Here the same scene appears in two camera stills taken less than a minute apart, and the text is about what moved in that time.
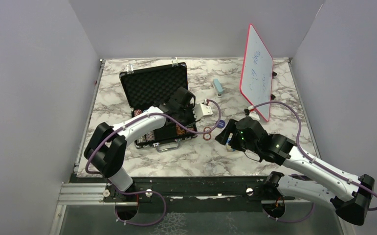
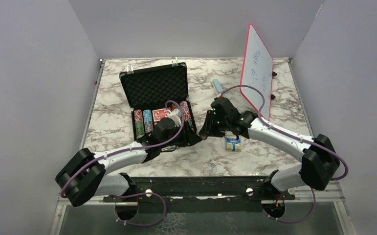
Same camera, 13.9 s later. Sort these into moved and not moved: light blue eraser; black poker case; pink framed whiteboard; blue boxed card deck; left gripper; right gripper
Moved: right gripper; left gripper
Not moved: light blue eraser; pink framed whiteboard; blue boxed card deck; black poker case
